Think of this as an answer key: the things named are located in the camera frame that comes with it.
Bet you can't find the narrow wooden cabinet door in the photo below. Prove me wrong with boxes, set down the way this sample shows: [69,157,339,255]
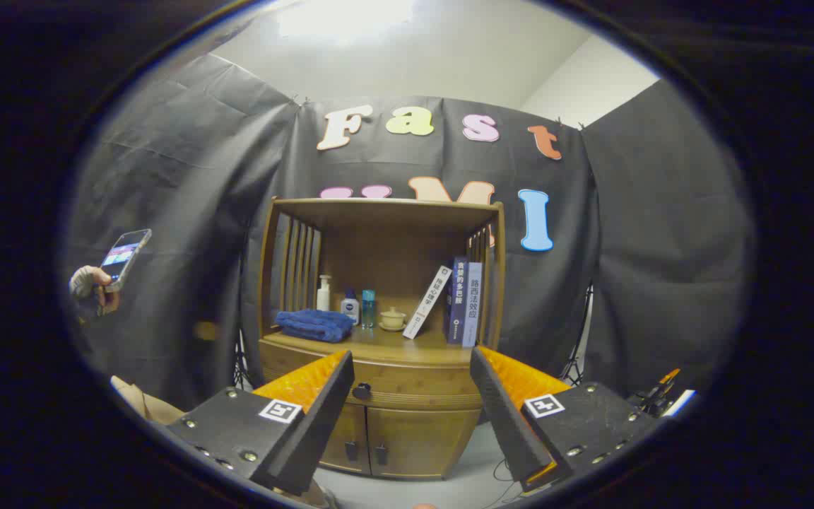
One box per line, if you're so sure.
[322,403,370,473]

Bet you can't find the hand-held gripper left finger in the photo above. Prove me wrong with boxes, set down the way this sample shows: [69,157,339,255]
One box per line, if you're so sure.
[165,350,355,497]

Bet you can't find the wide wooden cabinet door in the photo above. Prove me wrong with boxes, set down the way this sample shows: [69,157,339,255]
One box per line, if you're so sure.
[367,406,482,481]

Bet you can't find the smartphone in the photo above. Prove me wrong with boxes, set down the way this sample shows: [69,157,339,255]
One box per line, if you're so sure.
[100,228,153,293]

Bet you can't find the pale lavender book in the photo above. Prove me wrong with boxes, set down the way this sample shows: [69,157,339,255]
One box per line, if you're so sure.
[462,262,484,348]

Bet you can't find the dark blue book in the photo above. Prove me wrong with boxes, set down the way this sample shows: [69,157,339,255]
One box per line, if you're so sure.
[444,256,470,345]

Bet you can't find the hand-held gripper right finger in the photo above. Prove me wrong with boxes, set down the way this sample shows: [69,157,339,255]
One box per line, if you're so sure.
[469,345,656,493]

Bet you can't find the wooden countertop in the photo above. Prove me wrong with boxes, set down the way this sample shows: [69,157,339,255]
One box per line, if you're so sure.
[262,327,492,367]

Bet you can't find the wooden cabinet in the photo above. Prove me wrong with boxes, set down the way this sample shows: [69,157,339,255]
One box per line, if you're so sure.
[257,197,507,481]

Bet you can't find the orange and black clamp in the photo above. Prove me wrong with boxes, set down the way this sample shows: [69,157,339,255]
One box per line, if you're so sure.
[633,368,682,414]

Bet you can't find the black backdrop stand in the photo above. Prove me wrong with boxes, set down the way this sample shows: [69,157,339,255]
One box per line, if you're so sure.
[559,283,595,386]

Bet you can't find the wooden drawer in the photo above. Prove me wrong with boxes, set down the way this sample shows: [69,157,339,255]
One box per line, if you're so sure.
[260,343,484,412]

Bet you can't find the white book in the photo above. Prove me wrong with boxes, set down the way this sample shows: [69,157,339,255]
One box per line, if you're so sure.
[403,266,453,340]

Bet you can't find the blue folded towel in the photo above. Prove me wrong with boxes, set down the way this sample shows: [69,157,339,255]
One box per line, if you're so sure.
[274,309,355,344]

